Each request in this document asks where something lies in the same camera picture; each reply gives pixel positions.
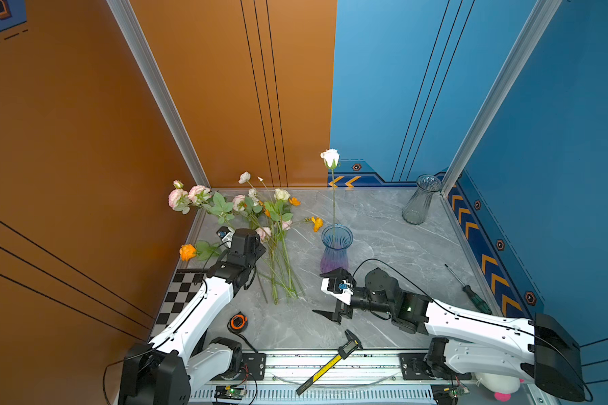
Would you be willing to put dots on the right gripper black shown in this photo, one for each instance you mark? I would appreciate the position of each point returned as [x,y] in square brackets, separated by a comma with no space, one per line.
[342,310]

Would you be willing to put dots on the purple blue glass vase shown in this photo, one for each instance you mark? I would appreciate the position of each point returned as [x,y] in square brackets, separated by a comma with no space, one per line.
[337,239]

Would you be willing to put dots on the cream rose with leaves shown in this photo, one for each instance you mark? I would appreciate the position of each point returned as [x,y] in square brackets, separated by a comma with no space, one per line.
[278,208]

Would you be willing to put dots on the pink peony spray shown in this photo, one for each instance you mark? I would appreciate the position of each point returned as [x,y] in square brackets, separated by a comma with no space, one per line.
[249,209]
[200,197]

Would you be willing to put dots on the white rose long stem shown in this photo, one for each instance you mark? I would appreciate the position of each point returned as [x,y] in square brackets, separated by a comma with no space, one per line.
[330,158]

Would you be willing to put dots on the small white blossom spray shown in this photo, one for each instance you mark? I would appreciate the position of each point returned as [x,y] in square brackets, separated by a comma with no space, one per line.
[245,179]

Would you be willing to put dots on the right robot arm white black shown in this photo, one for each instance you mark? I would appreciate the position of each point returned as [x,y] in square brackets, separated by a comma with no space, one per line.
[537,350]

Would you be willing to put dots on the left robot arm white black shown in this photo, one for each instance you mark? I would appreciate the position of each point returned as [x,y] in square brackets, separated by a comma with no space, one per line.
[166,370]

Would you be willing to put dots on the clear grey glass vase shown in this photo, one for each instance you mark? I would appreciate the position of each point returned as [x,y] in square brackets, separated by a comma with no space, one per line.
[417,209]

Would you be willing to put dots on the yellow black caliper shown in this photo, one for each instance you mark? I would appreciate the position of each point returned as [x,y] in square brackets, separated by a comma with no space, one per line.
[353,344]

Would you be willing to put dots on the pink rose bundle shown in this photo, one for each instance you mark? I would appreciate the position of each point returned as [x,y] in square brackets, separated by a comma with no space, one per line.
[284,282]

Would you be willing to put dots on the orange poppy flower stem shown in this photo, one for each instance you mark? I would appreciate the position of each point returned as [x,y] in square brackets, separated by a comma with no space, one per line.
[316,222]

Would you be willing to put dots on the orange black tape measure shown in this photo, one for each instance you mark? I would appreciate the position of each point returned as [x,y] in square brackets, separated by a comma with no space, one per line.
[238,323]

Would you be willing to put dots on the orange rose with leaves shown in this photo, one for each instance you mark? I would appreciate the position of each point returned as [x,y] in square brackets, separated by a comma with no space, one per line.
[201,250]

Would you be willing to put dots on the right circuit board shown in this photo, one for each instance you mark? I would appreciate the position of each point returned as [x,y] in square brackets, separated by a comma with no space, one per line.
[449,395]

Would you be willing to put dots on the circuit board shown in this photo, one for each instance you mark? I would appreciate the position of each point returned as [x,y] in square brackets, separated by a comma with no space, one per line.
[449,395]
[230,394]

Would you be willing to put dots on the left circuit board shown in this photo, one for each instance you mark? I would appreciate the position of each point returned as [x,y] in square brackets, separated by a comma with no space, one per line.
[230,394]

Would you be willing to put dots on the checkerboard calibration plate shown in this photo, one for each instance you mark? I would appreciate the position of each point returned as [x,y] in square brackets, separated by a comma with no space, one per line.
[184,286]

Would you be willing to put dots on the plush toy white green pink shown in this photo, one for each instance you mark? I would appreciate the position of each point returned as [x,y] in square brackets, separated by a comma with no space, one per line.
[503,387]

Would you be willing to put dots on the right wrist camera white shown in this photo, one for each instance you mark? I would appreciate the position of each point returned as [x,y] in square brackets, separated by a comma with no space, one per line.
[341,289]

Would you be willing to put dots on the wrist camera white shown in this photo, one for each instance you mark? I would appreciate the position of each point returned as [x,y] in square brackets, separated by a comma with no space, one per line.
[225,235]
[341,289]

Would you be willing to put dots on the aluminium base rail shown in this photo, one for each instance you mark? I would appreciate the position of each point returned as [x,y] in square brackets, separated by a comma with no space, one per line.
[370,376]

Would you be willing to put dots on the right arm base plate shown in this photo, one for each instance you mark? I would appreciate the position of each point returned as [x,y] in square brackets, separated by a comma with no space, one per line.
[414,368]

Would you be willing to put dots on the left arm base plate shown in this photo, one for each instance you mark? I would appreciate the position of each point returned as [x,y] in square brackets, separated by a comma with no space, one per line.
[253,365]

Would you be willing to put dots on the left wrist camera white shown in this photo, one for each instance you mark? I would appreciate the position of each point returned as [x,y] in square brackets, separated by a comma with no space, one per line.
[225,235]

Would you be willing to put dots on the green handled screwdriver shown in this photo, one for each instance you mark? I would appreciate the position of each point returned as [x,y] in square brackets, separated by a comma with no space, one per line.
[475,299]

